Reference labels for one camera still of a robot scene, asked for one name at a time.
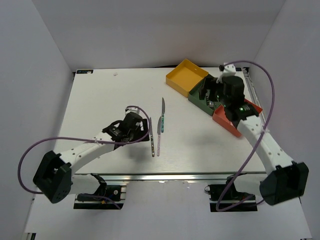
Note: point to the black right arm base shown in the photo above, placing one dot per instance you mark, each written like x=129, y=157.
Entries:
x=231, y=197

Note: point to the knife with green handle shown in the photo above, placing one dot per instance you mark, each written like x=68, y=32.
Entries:
x=163, y=110

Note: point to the green square bin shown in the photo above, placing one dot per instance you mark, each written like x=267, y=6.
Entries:
x=203, y=104

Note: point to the yellow square bin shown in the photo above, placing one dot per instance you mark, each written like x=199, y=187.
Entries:
x=185, y=77

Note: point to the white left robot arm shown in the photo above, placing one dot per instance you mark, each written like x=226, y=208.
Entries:
x=56, y=175

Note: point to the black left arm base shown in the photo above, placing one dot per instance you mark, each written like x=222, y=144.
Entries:
x=92, y=192

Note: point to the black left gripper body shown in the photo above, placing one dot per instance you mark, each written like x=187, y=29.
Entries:
x=136, y=134

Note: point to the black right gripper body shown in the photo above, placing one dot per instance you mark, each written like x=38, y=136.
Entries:
x=216, y=92

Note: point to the orange square bin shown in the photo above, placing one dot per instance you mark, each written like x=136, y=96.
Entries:
x=219, y=115

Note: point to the knife with black patterned handle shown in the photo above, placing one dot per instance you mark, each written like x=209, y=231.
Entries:
x=151, y=137

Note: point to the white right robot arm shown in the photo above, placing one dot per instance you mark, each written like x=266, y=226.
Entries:
x=285, y=179

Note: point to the knife with pink handle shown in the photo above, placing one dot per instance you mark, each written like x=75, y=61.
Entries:
x=159, y=130

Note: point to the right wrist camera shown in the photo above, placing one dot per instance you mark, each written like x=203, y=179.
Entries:
x=226, y=70

